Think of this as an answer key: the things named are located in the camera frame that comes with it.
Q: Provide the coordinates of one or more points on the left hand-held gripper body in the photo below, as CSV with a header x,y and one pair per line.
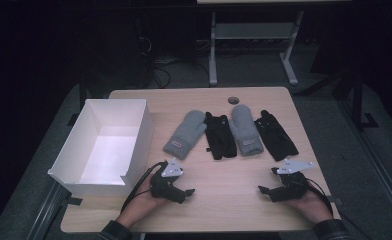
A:
x,y
162,186

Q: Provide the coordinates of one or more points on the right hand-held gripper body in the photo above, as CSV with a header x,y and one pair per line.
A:
x,y
292,186

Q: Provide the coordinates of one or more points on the black glove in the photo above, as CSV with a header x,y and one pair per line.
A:
x,y
275,136
220,136

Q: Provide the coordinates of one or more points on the person's left hand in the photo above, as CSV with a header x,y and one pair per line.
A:
x,y
140,206

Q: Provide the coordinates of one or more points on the person's right hand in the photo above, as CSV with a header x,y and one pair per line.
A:
x,y
314,208

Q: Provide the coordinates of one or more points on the grey knit mitten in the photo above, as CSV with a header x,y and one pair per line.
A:
x,y
187,133
245,130

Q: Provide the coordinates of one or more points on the white open box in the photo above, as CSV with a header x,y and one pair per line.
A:
x,y
110,156

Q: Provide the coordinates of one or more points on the black metal stand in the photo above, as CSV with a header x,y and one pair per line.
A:
x,y
357,100

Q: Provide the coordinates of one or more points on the aluminium rail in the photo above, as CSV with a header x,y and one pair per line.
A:
x,y
374,160
45,213

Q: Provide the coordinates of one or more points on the grey metal table frame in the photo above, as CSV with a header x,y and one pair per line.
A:
x,y
250,31

